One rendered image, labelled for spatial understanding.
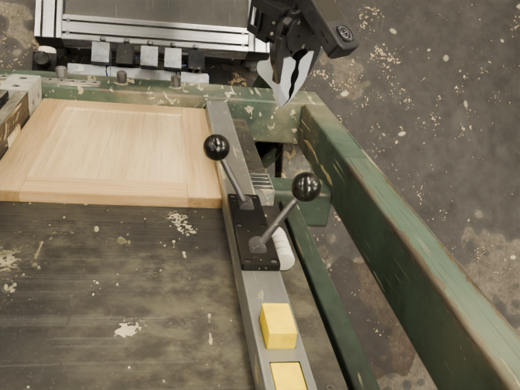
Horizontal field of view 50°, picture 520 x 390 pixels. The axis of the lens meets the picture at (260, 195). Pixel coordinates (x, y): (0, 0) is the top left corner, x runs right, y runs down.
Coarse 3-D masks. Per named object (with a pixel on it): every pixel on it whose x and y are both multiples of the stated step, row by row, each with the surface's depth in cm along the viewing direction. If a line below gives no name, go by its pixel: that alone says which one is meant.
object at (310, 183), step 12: (300, 180) 68; (312, 180) 68; (300, 192) 68; (312, 192) 68; (288, 204) 70; (276, 228) 71; (252, 240) 72; (264, 240) 72; (252, 252) 71; (264, 252) 71
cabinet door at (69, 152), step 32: (32, 128) 110; (64, 128) 113; (96, 128) 115; (128, 128) 117; (160, 128) 119; (192, 128) 120; (0, 160) 95; (32, 160) 96; (64, 160) 99; (96, 160) 100; (128, 160) 102; (160, 160) 103; (192, 160) 104; (0, 192) 85; (32, 192) 86; (64, 192) 87; (96, 192) 88; (128, 192) 90; (160, 192) 91; (192, 192) 92
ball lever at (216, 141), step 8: (208, 136) 78; (216, 136) 77; (208, 144) 77; (216, 144) 76; (224, 144) 77; (208, 152) 77; (216, 152) 77; (224, 152) 77; (216, 160) 78; (224, 160) 79; (224, 168) 79; (232, 176) 80; (232, 184) 81; (240, 192) 81; (240, 200) 82; (248, 200) 82; (240, 208) 82; (248, 208) 82
